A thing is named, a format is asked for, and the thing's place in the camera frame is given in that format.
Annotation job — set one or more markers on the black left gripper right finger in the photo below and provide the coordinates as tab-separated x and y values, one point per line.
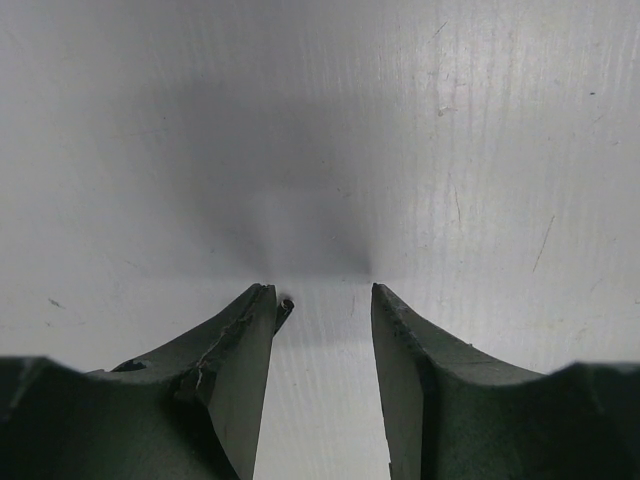
451	411

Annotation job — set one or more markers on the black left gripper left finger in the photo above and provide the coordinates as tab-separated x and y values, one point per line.
189	409

